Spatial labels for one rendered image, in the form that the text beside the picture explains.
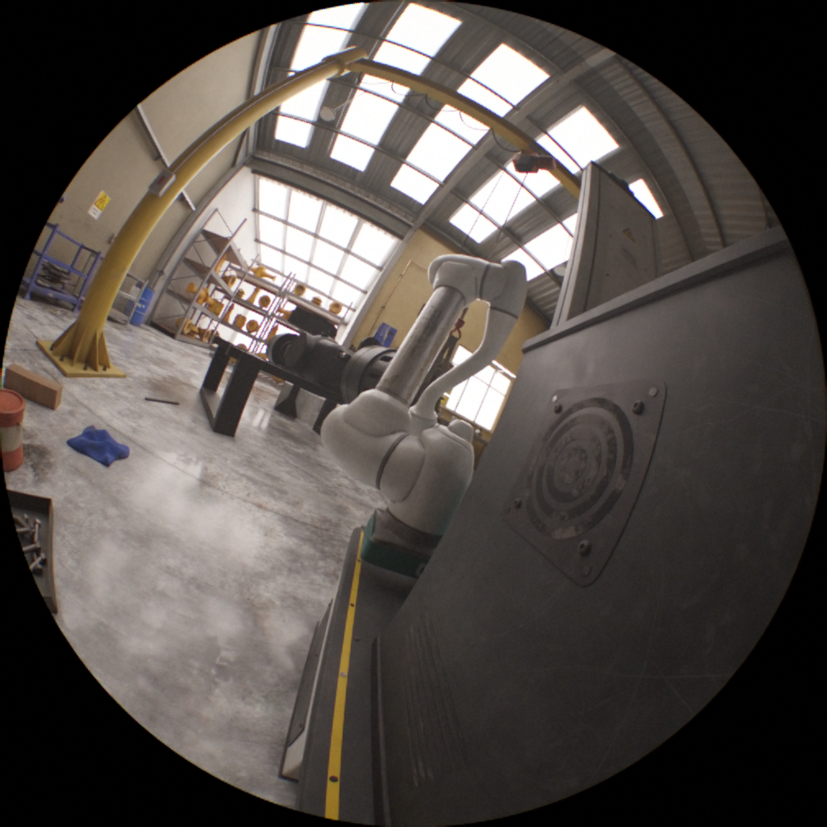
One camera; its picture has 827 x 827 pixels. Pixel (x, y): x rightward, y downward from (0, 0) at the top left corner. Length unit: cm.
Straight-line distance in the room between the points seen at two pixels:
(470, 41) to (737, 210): 583
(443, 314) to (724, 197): 702
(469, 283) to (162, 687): 126
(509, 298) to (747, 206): 690
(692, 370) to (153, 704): 83
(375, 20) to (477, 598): 725
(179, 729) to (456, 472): 81
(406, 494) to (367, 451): 13
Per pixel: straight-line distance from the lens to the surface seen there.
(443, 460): 54
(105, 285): 248
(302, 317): 415
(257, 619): 86
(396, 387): 65
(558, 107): 642
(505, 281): 83
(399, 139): 715
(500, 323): 82
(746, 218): 756
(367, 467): 59
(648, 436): 16
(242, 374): 206
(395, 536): 58
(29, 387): 176
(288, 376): 227
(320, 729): 38
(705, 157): 689
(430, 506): 55
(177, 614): 82
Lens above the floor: 68
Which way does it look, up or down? 2 degrees up
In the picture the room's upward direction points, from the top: 25 degrees clockwise
